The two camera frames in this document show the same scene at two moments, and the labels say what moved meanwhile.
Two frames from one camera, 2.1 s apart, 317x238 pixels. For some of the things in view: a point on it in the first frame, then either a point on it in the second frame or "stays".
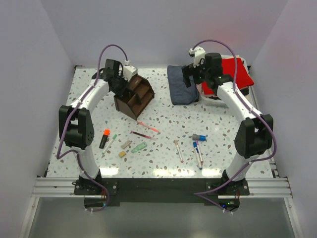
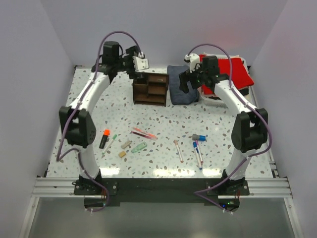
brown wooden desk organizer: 133,100 → 151,89
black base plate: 99,193 stays
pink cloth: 200,88 stays
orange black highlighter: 106,133 stays
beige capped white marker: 176,142 stays
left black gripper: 121,92 → 130,53
